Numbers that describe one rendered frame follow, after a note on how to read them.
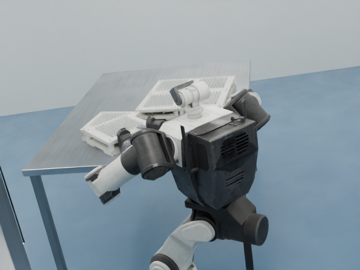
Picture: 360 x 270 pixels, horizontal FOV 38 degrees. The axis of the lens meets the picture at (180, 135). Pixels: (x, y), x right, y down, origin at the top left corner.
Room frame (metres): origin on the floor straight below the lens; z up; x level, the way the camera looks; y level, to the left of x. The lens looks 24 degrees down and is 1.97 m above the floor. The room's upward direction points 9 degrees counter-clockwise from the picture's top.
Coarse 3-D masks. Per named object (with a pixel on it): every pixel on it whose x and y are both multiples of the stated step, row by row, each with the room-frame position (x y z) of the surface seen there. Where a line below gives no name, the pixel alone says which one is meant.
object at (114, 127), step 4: (116, 120) 2.31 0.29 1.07; (120, 120) 2.31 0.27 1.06; (124, 120) 2.29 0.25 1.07; (128, 120) 2.28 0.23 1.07; (108, 124) 2.27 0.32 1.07; (112, 124) 2.26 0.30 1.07; (116, 124) 2.26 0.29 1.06; (120, 124) 2.24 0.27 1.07; (124, 124) 2.24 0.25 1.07; (128, 124) 2.22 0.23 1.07; (132, 124) 2.22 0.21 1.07; (136, 124) 2.21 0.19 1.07; (104, 128) 2.23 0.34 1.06; (108, 128) 2.22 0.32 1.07; (112, 128) 2.23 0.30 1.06; (116, 128) 2.21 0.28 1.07; (120, 128) 2.19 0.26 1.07; (112, 132) 2.16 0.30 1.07; (116, 132) 2.16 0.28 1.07
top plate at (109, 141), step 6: (126, 114) 2.39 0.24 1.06; (138, 120) 2.28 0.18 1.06; (144, 120) 2.27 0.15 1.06; (90, 132) 2.23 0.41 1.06; (96, 132) 2.21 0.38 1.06; (132, 132) 2.14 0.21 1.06; (96, 138) 2.17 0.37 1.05; (102, 138) 2.13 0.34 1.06; (108, 138) 2.12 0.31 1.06; (114, 138) 2.10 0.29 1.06; (108, 144) 2.07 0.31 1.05
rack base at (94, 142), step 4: (88, 140) 2.25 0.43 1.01; (92, 140) 2.24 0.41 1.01; (96, 140) 2.23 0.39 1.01; (92, 144) 2.22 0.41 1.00; (96, 144) 2.18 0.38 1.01; (100, 144) 2.18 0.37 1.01; (104, 144) 2.17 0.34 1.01; (100, 148) 2.15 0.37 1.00; (104, 148) 2.12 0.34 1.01; (108, 148) 2.11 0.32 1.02; (116, 148) 2.09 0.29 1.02; (104, 152) 2.12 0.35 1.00; (108, 152) 2.09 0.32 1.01; (112, 152) 2.07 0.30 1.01; (116, 152) 2.08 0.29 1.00; (120, 152) 2.09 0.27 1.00
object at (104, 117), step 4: (104, 112) 2.72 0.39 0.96; (108, 112) 2.71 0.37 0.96; (112, 112) 2.71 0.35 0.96; (120, 112) 2.69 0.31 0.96; (124, 112) 2.67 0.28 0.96; (128, 112) 2.66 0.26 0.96; (100, 116) 2.67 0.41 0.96; (104, 116) 2.67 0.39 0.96; (108, 116) 2.66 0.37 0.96; (112, 116) 2.64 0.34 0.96; (116, 116) 2.64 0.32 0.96; (96, 120) 2.64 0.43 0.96; (100, 120) 2.62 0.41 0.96; (104, 120) 2.61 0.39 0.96; (108, 120) 2.61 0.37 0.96; (92, 124) 2.57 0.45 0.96; (96, 124) 2.57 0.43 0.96
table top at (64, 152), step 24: (120, 72) 3.74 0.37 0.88; (144, 72) 3.64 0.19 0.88; (168, 72) 3.55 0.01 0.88; (192, 72) 3.46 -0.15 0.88; (216, 72) 3.38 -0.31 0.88; (240, 72) 3.30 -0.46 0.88; (96, 96) 3.27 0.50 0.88; (120, 96) 3.19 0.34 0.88; (144, 96) 3.12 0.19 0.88; (72, 120) 2.90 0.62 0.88; (168, 120) 2.67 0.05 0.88; (48, 144) 2.59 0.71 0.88; (72, 144) 2.54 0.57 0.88; (24, 168) 2.34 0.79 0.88; (48, 168) 2.29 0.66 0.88; (72, 168) 2.27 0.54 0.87
